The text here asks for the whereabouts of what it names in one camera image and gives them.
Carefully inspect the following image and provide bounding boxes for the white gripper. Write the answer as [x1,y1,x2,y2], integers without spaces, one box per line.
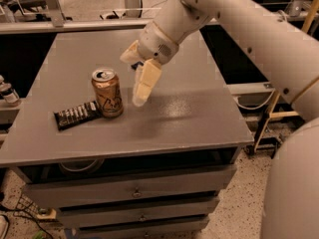
[120,22,179,107]

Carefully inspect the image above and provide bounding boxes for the orange soda can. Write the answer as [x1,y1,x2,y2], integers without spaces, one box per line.
[92,68,124,119]

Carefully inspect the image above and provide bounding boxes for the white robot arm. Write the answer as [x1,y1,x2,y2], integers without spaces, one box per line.
[121,0,319,239]

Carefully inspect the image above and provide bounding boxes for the blue rxbar wrapper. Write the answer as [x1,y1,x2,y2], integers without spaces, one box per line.
[131,62,144,70]

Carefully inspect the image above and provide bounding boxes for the black chocolate rxbar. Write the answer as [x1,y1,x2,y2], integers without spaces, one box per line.
[54,102,101,131]

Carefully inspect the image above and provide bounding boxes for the grey drawer cabinet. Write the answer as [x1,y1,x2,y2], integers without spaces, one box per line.
[0,30,252,239]

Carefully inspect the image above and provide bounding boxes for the small bottle with white label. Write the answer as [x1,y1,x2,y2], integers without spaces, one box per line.
[0,75,21,107]

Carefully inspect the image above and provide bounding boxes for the yellow metal stand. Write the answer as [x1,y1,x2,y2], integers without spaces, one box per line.
[245,0,319,155]

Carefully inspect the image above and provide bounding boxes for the metal guard rail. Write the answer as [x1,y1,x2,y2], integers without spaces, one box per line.
[0,11,310,35]

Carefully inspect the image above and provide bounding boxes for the white cable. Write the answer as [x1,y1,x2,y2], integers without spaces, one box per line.
[234,89,277,112]

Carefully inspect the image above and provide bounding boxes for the black floor cable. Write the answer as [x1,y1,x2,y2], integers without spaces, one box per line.
[0,192,54,239]

